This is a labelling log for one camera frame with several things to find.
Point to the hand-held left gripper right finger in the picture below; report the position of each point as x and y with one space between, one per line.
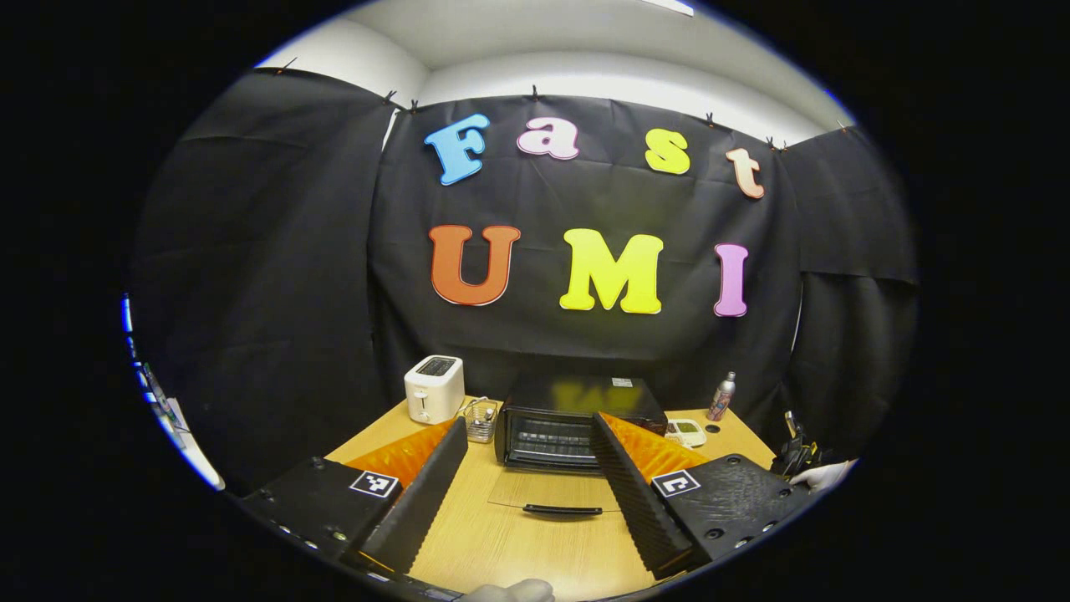
639 506

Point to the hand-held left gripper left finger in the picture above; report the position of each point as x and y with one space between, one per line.
418 506

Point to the black electric oven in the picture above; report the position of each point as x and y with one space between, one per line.
568 397

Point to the metal oven rack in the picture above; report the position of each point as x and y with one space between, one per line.
552 443

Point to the white divided dish with beans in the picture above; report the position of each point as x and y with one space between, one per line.
687 433

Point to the silver spray bottle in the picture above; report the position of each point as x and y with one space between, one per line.
722 400

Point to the white toaster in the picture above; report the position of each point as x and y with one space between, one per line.
433 389

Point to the black backdrop cloth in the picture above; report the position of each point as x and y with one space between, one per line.
585 343

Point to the ceiling light panel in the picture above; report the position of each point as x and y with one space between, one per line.
669 6

